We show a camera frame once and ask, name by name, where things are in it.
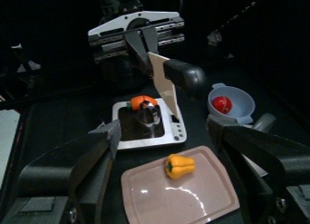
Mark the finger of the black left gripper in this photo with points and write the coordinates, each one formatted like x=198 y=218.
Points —
x=137 y=49
x=150 y=38

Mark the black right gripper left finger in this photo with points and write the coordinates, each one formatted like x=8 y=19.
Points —
x=60 y=173

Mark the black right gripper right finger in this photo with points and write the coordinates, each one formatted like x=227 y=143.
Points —
x=266 y=161

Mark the wooden spatula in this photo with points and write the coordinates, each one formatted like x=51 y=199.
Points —
x=183 y=75

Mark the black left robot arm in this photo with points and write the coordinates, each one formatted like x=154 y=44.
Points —
x=116 y=2

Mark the white flat panel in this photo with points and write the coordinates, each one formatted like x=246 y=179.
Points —
x=7 y=143

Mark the orange toy vegetable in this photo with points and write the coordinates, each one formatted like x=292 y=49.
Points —
x=139 y=101

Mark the light blue bowl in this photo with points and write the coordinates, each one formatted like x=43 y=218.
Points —
x=242 y=102

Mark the yellow toy bell pepper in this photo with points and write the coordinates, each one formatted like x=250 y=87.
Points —
x=181 y=167

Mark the red toy tomato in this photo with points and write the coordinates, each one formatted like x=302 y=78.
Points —
x=222 y=104

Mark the shiny metal spoon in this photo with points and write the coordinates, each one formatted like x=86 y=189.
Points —
x=149 y=117

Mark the white rectangular tray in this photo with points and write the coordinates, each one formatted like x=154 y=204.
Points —
x=175 y=129

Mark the pink plastic cutting board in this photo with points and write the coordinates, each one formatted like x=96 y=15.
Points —
x=174 y=200

